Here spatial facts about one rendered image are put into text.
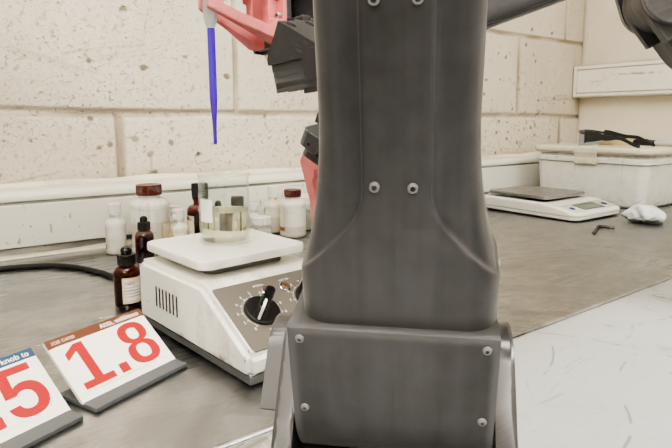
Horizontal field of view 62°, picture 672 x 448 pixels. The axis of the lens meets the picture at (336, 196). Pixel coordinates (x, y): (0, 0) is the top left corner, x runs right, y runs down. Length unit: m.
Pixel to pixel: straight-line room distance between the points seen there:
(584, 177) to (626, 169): 0.11
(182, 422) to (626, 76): 1.65
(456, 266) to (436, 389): 0.04
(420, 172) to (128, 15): 0.93
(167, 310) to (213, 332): 0.08
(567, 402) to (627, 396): 0.05
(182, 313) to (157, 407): 0.11
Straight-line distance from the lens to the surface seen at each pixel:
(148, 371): 0.51
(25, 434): 0.45
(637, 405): 0.50
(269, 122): 1.15
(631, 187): 1.48
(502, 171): 1.60
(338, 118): 0.16
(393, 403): 0.19
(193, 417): 0.44
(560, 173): 1.57
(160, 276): 0.56
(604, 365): 0.55
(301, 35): 0.45
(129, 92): 1.04
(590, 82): 1.92
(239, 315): 0.48
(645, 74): 1.85
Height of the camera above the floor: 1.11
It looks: 8 degrees down
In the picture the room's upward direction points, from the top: straight up
